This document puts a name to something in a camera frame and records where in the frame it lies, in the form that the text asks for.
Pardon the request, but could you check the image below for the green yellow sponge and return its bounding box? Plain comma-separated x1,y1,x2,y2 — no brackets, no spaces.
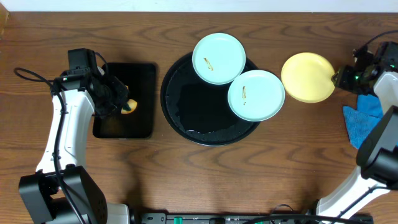
120,85,137,114

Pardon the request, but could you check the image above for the yellow plate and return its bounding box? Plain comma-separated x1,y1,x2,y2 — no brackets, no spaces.
281,52,335,103

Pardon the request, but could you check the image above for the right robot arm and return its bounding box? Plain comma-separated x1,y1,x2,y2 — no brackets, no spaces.
315,65,397,223

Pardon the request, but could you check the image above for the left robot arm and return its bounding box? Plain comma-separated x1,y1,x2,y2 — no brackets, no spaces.
19,75,131,223

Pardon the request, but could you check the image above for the black rectangular tray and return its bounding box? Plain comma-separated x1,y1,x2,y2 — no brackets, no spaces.
93,62,157,139

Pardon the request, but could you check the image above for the black round tray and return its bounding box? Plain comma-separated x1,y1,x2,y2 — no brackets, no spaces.
160,52,259,146

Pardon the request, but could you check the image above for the blue cloth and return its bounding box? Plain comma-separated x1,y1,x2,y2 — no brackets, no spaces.
343,95,383,149

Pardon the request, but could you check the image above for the light blue plate right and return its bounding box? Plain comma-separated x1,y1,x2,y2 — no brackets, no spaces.
228,70,285,122

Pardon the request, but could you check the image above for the light blue plate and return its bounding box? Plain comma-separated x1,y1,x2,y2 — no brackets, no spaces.
228,70,285,122
192,33,246,85

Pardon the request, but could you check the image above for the light blue plate top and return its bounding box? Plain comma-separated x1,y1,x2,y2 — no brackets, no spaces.
192,33,246,85

